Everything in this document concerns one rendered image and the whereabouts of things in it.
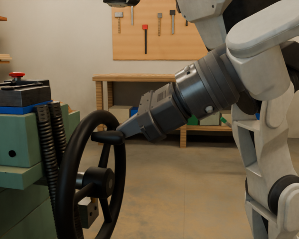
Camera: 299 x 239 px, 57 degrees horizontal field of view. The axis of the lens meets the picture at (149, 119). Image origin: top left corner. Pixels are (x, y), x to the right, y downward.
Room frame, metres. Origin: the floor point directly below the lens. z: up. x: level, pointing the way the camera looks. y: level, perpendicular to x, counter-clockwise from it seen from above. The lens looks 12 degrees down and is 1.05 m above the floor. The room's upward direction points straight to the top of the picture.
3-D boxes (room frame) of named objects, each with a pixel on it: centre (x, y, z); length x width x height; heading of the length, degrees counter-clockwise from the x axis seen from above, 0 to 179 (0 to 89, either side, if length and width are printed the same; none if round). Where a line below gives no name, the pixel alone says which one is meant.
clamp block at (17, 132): (0.52, 0.25, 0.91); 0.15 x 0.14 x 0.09; 167
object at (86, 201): (0.81, 0.23, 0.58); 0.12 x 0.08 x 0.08; 77
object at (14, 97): (0.52, 0.25, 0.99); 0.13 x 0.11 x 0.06; 167
